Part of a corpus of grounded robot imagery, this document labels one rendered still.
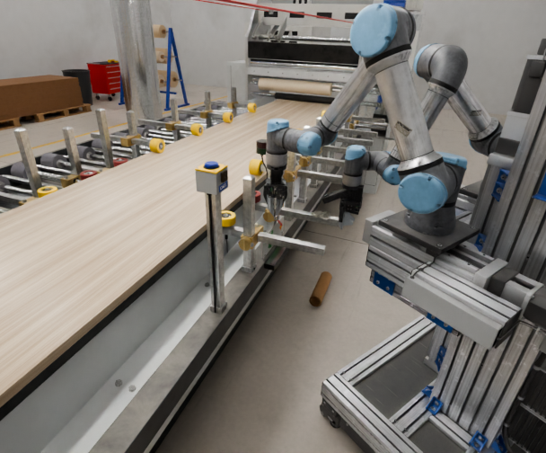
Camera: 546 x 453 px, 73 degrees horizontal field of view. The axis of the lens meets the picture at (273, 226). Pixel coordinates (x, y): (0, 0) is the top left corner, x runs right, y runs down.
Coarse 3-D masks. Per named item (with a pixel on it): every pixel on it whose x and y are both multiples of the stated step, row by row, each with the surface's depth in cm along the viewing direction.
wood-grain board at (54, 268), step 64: (256, 128) 283; (64, 192) 163; (128, 192) 166; (192, 192) 168; (0, 256) 118; (64, 256) 119; (128, 256) 120; (0, 320) 93; (64, 320) 93; (0, 384) 76
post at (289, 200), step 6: (294, 156) 174; (288, 162) 176; (294, 162) 175; (288, 168) 177; (294, 168) 177; (288, 186) 182; (294, 186) 183; (288, 192) 183; (294, 192) 186; (288, 198) 184; (288, 204) 186
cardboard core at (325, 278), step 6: (324, 276) 253; (330, 276) 257; (318, 282) 248; (324, 282) 248; (318, 288) 242; (324, 288) 244; (312, 294) 238; (318, 294) 236; (324, 294) 241; (312, 300) 239; (318, 300) 241
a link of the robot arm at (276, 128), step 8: (272, 120) 121; (280, 120) 121; (272, 128) 121; (280, 128) 120; (288, 128) 124; (272, 136) 122; (280, 136) 120; (272, 144) 123; (280, 144) 121; (272, 152) 124; (280, 152) 124
